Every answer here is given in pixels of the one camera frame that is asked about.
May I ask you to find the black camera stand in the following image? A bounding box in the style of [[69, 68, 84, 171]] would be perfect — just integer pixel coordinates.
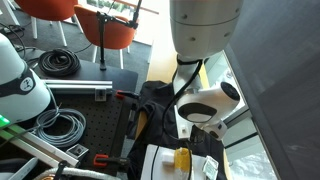
[[96, 0, 142, 71]]

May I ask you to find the orange chair far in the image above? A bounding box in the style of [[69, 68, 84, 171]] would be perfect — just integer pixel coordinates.
[[15, 0, 78, 47]]

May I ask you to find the orange chair near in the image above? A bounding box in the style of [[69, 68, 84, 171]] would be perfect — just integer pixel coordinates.
[[73, 4, 138, 70]]

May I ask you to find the small white box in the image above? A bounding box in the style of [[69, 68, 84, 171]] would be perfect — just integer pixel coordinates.
[[161, 152, 174, 165]]

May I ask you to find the white wrapped hose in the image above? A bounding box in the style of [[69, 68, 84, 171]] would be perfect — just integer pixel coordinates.
[[33, 166, 122, 180]]

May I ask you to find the orange black clamp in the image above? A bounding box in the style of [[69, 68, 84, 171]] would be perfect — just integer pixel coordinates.
[[93, 154, 129, 167], [116, 90, 140, 100]]

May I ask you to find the black coiled cable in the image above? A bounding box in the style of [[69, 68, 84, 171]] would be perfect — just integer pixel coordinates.
[[37, 48, 82, 77]]

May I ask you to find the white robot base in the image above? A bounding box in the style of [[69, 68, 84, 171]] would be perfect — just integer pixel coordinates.
[[0, 34, 51, 125]]

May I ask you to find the crinkled white packet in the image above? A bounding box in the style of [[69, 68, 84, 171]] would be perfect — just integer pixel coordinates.
[[202, 155, 219, 180]]

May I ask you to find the grey coiled cable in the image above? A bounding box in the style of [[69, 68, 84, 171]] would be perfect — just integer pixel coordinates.
[[34, 107, 87, 149]]

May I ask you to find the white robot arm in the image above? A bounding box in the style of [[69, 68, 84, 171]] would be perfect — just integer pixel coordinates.
[[169, 0, 243, 140]]

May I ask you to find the black perforated breadboard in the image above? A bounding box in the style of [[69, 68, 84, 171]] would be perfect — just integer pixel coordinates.
[[35, 95, 130, 175]]

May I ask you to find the light aluminium frame bar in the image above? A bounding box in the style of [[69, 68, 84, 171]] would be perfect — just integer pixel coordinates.
[[0, 124, 80, 167]]

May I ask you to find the silver aluminium extrusion rail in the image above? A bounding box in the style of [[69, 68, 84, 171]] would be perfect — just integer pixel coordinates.
[[42, 79, 113, 94]]

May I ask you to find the white board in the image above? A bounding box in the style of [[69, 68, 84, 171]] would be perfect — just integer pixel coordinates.
[[140, 144, 206, 180]]

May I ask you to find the upper orange black clamp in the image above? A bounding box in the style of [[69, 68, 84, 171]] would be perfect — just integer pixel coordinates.
[[116, 90, 140, 100]]

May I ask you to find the orange chair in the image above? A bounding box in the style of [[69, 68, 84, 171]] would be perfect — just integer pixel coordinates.
[[15, 0, 78, 47], [73, 4, 138, 70]]

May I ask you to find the black jacket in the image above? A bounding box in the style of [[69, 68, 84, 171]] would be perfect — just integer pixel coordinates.
[[127, 81, 227, 180]]

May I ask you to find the small metal bracket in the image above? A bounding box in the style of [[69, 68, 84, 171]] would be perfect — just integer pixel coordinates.
[[66, 144, 89, 159]]

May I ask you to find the lower orange black clamp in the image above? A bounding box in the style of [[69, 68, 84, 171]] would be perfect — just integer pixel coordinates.
[[93, 154, 129, 167]]

